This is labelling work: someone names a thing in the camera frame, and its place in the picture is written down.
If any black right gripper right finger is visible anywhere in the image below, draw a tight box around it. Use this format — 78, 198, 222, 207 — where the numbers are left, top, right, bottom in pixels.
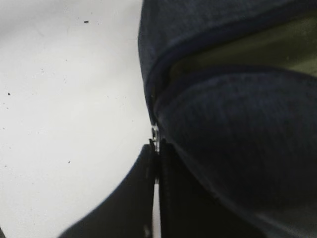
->
158, 140, 265, 238

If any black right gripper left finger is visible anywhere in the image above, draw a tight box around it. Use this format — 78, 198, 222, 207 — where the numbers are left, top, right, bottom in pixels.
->
60, 142, 156, 238

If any silver zipper pull ring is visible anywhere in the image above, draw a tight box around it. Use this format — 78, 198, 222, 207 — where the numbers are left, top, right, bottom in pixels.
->
151, 125, 160, 147

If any navy insulated lunch bag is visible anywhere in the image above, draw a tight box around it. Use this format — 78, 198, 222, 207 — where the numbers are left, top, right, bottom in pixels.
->
138, 0, 317, 238

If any green lid glass container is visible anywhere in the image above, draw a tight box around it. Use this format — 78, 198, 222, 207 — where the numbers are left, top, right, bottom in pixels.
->
169, 11, 317, 79

